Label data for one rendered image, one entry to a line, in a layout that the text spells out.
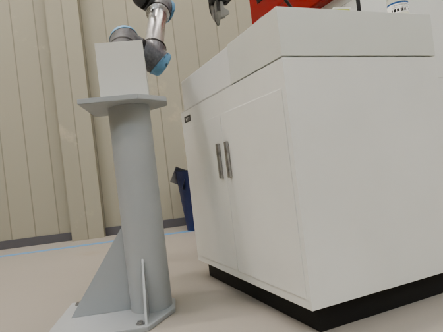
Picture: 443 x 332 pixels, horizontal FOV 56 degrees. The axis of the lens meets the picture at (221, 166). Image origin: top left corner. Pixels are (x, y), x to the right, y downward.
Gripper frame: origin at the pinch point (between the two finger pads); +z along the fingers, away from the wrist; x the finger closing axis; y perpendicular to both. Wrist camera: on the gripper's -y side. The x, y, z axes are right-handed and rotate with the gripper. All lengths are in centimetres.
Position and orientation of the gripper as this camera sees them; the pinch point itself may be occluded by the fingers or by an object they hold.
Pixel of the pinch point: (216, 22)
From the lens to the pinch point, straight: 177.0
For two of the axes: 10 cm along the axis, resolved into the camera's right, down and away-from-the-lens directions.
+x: -3.9, 0.5, 9.2
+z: 1.2, 9.9, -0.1
